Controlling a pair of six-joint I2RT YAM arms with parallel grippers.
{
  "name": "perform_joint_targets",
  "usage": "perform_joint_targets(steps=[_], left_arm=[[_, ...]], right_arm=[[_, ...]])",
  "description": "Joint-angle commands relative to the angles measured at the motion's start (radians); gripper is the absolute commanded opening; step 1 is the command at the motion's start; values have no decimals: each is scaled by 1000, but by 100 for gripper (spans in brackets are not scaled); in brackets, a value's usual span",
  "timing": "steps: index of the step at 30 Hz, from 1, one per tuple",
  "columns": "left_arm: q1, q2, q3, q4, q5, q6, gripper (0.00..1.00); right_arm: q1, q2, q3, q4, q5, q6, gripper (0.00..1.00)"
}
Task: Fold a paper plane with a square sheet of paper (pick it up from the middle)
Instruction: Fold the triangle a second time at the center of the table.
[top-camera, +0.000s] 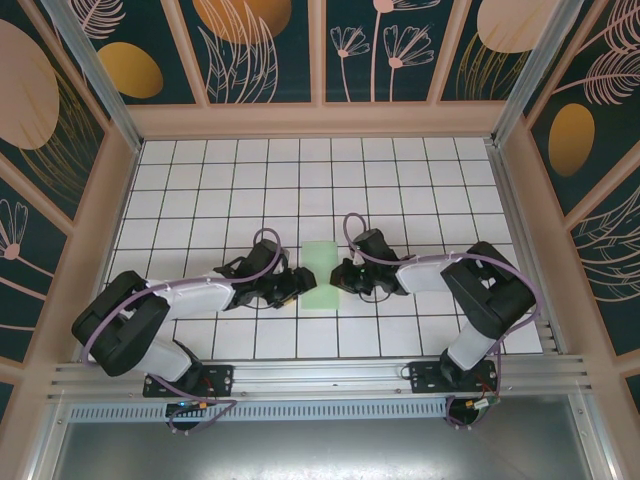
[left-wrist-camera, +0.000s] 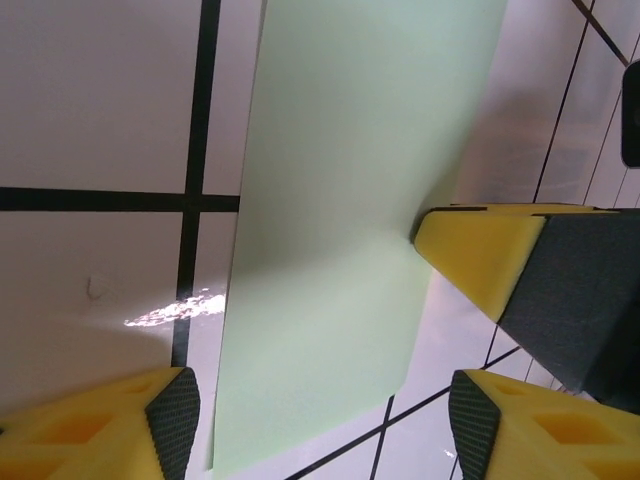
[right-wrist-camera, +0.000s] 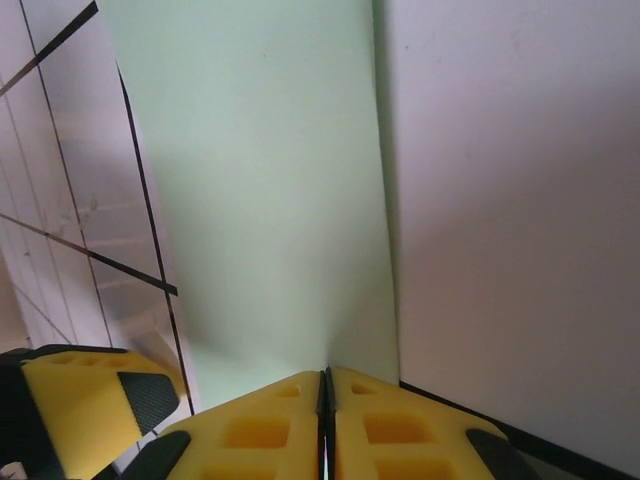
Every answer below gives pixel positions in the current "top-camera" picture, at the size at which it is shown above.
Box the aluminium corner post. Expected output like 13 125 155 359
39 0 145 152
491 0 597 147

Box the slotted grey cable tray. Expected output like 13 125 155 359
67 402 450 422

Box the grey metal sheet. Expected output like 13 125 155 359
52 419 599 480

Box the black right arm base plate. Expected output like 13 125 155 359
408 359 501 396

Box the long aluminium mounting rail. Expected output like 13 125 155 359
47 353 594 401

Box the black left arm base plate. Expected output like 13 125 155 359
143 362 236 399

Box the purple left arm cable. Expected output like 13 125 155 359
82 227 291 437

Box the small circuit board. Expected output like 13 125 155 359
462 396 502 415
167 398 212 415

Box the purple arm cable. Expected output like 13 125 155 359
343 213 546 432
82 227 291 437

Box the light green paper sheet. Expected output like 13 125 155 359
299 241 342 311

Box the aluminium side rail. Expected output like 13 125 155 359
487 142 569 354

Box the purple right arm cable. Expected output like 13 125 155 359
343 213 546 432

